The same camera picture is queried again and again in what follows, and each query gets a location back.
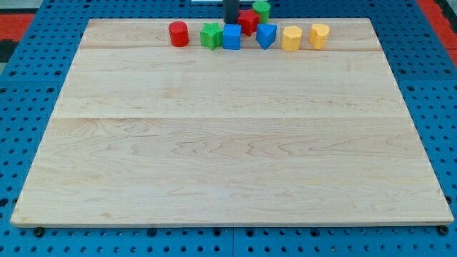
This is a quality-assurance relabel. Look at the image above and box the green star block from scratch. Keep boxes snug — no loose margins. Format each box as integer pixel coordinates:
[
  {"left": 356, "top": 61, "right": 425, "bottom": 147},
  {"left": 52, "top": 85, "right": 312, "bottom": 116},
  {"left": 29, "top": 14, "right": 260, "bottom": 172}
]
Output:
[{"left": 200, "top": 23, "right": 223, "bottom": 50}]

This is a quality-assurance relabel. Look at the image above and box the red star block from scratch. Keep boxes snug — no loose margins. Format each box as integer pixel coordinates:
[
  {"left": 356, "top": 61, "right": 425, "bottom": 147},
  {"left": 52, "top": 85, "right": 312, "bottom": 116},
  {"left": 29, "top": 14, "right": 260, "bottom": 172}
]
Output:
[{"left": 237, "top": 9, "right": 260, "bottom": 36}]

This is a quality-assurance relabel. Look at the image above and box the light wooden board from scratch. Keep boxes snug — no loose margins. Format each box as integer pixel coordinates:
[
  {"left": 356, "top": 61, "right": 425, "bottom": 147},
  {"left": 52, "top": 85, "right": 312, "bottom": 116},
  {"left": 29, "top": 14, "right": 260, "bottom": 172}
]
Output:
[{"left": 11, "top": 18, "right": 454, "bottom": 228}]

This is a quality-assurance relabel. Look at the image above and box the blue cube block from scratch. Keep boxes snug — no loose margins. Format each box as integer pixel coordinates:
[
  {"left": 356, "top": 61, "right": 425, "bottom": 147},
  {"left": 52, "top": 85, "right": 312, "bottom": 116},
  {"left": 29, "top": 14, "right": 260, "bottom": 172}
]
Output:
[{"left": 223, "top": 24, "right": 241, "bottom": 50}]

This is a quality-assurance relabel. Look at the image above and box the blue triangle block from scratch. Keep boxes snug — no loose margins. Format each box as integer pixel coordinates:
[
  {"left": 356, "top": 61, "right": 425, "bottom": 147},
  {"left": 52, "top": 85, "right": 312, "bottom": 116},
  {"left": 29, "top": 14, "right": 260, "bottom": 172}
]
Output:
[{"left": 256, "top": 24, "right": 277, "bottom": 50}]

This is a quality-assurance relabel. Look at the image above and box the red cylinder block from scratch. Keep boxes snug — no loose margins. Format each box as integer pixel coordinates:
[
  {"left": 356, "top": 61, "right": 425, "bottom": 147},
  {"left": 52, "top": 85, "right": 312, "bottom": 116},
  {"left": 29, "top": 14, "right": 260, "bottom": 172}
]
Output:
[{"left": 169, "top": 21, "right": 189, "bottom": 47}]

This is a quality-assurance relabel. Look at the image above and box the yellow hexagon block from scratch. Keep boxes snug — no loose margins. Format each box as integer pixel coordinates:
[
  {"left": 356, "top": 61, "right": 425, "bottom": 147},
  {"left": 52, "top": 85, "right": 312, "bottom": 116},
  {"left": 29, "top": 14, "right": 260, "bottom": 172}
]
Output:
[{"left": 281, "top": 26, "right": 303, "bottom": 52}]

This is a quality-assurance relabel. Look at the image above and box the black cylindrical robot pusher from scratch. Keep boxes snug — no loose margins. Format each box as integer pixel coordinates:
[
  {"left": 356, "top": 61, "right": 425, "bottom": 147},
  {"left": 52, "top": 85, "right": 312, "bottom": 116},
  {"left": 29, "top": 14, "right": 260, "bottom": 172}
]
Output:
[{"left": 223, "top": 0, "right": 240, "bottom": 24}]

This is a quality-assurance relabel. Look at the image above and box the green cylinder block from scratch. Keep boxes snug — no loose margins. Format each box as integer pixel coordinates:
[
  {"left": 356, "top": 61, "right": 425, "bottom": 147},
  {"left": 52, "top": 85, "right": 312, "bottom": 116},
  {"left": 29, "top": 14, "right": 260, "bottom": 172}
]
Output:
[{"left": 252, "top": 1, "right": 271, "bottom": 24}]

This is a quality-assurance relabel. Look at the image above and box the yellow heart block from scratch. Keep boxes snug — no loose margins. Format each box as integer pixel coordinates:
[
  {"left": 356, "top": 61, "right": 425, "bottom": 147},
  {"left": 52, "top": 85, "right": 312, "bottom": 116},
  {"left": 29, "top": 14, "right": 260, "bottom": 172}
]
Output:
[{"left": 308, "top": 24, "right": 331, "bottom": 50}]

